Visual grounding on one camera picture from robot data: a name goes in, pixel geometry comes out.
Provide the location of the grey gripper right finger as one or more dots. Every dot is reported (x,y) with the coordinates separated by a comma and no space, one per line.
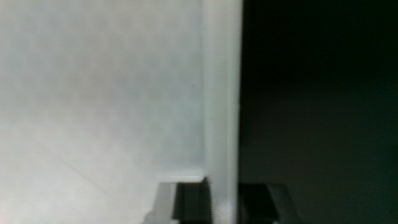
(265,204)

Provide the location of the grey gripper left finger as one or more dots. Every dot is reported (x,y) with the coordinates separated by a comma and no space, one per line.
(192,203)

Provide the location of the white desk top tray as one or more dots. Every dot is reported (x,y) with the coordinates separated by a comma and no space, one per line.
(117,108)

